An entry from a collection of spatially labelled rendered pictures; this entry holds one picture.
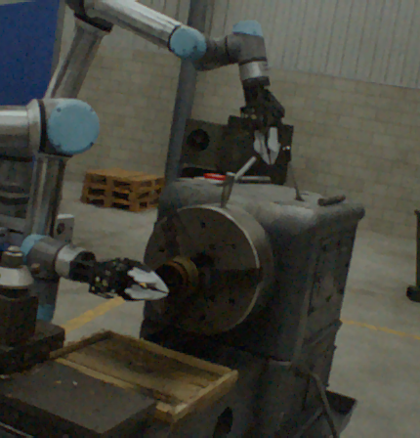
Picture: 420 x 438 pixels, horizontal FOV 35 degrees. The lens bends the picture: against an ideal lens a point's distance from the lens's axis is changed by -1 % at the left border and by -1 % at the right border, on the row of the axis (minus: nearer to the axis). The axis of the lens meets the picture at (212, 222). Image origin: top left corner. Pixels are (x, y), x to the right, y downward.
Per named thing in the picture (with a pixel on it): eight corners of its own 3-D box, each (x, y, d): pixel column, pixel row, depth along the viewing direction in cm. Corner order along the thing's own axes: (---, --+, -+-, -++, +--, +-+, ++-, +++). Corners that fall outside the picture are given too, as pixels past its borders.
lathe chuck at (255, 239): (148, 302, 181) (176, 188, 175) (253, 346, 169) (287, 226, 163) (130, 308, 173) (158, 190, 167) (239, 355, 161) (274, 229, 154)
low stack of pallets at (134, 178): (110, 195, 1054) (114, 167, 1048) (163, 204, 1037) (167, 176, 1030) (77, 201, 933) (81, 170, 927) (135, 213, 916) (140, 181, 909)
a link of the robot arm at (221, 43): (180, 39, 172) (219, 28, 167) (199, 46, 182) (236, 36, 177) (185, 69, 172) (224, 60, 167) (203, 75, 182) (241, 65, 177)
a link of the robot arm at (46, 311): (47, 311, 163) (55, 267, 161) (57, 327, 153) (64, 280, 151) (15, 308, 159) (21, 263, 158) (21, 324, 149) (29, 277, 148)
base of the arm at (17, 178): (-31, 184, 187) (-27, 149, 185) (5, 183, 201) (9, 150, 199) (11, 194, 181) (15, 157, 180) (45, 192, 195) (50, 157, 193)
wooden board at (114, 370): (105, 342, 167) (106, 327, 166) (235, 387, 152) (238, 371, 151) (21, 374, 140) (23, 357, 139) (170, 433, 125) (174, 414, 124)
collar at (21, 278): (9, 274, 121) (11, 257, 120) (43, 284, 117) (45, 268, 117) (-24, 280, 113) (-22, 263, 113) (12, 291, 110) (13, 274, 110)
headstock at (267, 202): (221, 284, 245) (238, 176, 239) (348, 318, 225) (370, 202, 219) (132, 315, 192) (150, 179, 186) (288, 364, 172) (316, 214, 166)
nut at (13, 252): (11, 261, 117) (13, 241, 117) (28, 266, 116) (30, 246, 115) (-5, 264, 114) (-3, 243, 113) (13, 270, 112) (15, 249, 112)
